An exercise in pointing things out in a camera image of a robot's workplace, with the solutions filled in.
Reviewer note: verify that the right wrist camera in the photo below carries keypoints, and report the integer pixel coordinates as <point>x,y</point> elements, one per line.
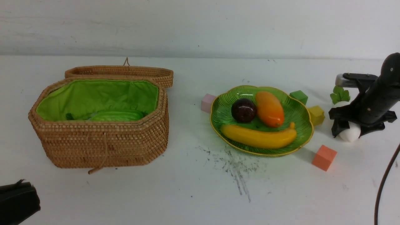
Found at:
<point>355,80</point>

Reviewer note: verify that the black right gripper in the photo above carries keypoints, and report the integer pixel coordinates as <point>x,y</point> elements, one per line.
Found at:
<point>369,109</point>

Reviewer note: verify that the yellow plastic banana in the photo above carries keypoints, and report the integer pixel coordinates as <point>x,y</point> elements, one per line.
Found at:
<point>260,139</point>

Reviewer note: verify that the green foam cube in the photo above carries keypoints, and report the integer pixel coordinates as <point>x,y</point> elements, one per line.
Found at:
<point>299,96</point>

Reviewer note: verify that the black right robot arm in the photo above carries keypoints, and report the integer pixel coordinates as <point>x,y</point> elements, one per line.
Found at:
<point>390,69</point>

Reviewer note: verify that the orange foam cube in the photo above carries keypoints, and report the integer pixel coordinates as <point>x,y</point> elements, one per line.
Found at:
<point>324,157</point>

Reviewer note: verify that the woven rattan basket green lining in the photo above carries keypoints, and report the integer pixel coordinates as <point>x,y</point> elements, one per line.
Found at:
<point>101,144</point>

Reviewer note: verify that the white plastic radish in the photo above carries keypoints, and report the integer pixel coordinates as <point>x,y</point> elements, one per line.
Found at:
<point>341,97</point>

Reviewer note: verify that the yellow foam cube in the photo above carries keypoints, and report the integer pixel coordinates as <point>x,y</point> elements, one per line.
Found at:
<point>317,115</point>

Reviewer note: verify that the orange yellow plastic mango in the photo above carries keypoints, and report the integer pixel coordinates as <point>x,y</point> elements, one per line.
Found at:
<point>269,109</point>

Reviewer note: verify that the woven rattan basket lid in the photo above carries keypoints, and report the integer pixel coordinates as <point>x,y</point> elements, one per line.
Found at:
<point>162,76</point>

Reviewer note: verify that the dark purple plastic mangosteen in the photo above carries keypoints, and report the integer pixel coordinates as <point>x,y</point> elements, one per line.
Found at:
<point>243,110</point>

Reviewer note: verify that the green glass leaf plate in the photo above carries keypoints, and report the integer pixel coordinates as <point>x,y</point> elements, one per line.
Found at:
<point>294,111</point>

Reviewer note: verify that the green plastic cucumber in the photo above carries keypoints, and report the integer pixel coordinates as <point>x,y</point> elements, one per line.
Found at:
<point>118,115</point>

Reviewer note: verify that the orange plastic carrot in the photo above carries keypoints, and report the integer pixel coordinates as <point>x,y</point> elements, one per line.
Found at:
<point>69,117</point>

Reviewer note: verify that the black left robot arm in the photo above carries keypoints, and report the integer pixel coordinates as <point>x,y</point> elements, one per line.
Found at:
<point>18,202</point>

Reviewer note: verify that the pink foam cube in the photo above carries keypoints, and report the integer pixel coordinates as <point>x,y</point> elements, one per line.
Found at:
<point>207,102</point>

